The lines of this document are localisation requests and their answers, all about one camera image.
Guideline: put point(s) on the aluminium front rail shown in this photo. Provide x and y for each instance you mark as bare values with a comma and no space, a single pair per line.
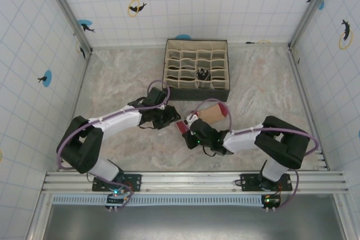
191,179

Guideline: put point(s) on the grey beige divided organizer box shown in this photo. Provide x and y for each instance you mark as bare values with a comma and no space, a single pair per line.
197,94

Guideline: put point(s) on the aluminium side rail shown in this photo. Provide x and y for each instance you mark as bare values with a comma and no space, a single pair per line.
76,108
305,96

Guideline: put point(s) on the grey metal panel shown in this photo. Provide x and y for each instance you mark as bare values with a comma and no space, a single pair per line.
180,223

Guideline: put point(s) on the black white striped sock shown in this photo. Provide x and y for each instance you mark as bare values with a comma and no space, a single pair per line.
203,74

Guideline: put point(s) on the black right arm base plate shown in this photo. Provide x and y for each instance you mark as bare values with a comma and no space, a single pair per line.
249,181

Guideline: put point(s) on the marble pattern table cover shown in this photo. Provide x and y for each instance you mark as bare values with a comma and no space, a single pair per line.
253,82

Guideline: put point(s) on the aluminium corner post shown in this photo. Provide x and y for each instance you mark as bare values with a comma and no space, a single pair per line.
310,11
68,12

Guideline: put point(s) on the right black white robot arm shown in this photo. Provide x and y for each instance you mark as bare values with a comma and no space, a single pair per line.
242,138

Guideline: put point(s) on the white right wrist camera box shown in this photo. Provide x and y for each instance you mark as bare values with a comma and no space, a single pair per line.
192,117

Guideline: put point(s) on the aluminium back rail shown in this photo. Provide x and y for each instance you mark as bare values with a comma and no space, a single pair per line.
126,46

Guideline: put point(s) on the beige sock with red toe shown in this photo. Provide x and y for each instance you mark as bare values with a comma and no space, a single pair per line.
211,113

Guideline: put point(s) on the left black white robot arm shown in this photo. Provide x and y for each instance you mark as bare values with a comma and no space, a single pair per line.
118,119

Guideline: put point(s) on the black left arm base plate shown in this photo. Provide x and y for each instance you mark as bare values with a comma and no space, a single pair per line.
132,181

